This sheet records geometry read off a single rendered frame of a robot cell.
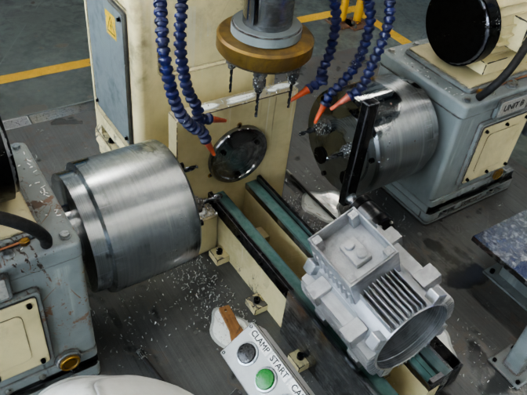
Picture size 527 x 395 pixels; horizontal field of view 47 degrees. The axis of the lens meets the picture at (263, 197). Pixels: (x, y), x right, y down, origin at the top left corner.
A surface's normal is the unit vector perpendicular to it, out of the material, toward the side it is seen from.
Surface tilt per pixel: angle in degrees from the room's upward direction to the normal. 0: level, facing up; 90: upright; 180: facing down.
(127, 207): 39
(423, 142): 69
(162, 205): 47
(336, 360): 90
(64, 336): 89
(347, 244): 23
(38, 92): 0
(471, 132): 89
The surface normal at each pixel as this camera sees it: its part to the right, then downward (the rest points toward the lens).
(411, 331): -0.48, -0.39
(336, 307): -0.25, -0.58
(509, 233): 0.10, -0.75
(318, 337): -0.84, 0.30
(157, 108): 0.55, 0.59
